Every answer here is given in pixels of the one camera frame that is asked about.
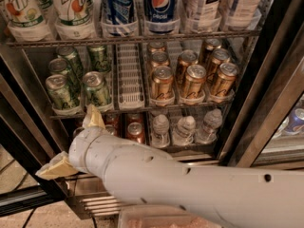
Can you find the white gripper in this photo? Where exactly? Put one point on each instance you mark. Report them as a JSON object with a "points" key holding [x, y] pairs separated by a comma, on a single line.
{"points": [[80, 147]]}

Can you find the green can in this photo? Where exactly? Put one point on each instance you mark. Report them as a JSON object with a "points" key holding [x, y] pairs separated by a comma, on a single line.
{"points": [[72, 56], [61, 92], [62, 66], [96, 88], [99, 58]]}

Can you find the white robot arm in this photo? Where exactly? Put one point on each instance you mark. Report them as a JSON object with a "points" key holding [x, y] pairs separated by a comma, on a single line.
{"points": [[137, 173]]}

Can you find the front left red can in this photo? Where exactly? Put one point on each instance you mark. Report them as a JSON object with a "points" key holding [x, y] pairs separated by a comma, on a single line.
{"points": [[77, 131]]}

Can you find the red can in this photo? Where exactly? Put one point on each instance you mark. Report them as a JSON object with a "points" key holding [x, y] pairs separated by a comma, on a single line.
{"points": [[112, 130], [77, 131], [135, 132]]}

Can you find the front middle red can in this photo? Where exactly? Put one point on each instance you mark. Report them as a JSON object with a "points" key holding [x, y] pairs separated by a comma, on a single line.
{"points": [[112, 130]]}

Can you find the open fridge door left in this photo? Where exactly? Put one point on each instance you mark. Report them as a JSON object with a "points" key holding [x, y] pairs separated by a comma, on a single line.
{"points": [[16, 138]]}

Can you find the front right red can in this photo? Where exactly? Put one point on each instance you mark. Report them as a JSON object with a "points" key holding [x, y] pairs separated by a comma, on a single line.
{"points": [[135, 132]]}

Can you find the front left gold can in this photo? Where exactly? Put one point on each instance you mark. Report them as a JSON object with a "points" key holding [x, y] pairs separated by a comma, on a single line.
{"points": [[161, 85]]}

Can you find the gold can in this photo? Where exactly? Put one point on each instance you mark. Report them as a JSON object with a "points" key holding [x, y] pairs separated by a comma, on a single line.
{"points": [[155, 46], [158, 58], [207, 47], [161, 85], [187, 58], [224, 79], [193, 81], [218, 57]]}

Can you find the back left gold can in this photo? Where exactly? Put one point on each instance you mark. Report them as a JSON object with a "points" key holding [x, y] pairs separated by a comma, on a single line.
{"points": [[155, 46]]}

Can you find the front middle gold can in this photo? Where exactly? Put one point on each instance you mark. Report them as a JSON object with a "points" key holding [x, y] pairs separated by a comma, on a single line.
{"points": [[193, 81]]}

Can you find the back right gold can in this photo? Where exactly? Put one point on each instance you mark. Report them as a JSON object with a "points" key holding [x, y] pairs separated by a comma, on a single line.
{"points": [[207, 47]]}

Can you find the front right gold can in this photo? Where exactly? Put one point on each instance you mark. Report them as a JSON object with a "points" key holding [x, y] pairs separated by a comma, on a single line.
{"points": [[224, 79]]}

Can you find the glass fridge door right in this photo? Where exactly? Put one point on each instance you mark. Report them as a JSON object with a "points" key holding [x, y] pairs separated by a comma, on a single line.
{"points": [[269, 90]]}

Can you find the blue can behind door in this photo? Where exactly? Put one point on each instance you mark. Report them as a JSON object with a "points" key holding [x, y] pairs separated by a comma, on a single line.
{"points": [[296, 121]]}

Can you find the left water bottle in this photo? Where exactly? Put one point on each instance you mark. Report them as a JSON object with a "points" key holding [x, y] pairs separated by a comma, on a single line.
{"points": [[160, 131]]}

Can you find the water bottle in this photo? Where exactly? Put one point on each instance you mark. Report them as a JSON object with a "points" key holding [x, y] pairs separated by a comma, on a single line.
{"points": [[183, 132], [160, 131], [207, 132]]}

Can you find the clear plastic food container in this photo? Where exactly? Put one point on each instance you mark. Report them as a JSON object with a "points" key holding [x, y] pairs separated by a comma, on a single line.
{"points": [[159, 216]]}

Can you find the middle water bottle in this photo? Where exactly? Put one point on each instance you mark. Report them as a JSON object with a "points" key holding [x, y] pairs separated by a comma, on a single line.
{"points": [[183, 132]]}

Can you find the left pepsi bottle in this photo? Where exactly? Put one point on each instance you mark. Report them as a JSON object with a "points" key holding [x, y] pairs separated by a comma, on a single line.
{"points": [[119, 14]]}

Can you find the pepsi bottle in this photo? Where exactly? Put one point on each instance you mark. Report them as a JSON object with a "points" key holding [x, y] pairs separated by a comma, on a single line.
{"points": [[160, 15], [119, 14]]}

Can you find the right 7up bottle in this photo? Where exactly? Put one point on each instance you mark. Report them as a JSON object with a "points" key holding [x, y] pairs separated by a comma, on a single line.
{"points": [[74, 19]]}

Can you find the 7up bottle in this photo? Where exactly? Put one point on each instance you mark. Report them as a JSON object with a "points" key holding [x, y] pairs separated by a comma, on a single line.
{"points": [[26, 21], [74, 19]]}

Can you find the right water bottle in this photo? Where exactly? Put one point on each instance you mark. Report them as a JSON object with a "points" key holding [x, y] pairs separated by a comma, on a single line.
{"points": [[207, 132]]}

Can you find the left 7up bottle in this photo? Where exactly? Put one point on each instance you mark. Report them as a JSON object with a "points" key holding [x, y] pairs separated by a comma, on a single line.
{"points": [[26, 21]]}

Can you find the right pepsi bottle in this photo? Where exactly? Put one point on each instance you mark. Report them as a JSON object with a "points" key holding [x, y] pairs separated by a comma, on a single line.
{"points": [[160, 15]]}

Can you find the left white tea bottle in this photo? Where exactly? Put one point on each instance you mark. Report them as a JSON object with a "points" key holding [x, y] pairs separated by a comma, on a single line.
{"points": [[200, 14]]}

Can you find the white tea bottle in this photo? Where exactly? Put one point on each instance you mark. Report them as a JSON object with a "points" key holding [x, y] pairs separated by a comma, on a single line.
{"points": [[200, 14], [238, 14]]}

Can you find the right white tea bottle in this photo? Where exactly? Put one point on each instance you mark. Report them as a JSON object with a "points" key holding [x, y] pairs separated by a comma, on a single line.
{"points": [[238, 14]]}

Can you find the upper wire shelf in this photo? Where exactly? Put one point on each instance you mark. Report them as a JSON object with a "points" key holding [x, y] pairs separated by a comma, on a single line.
{"points": [[132, 39]]}

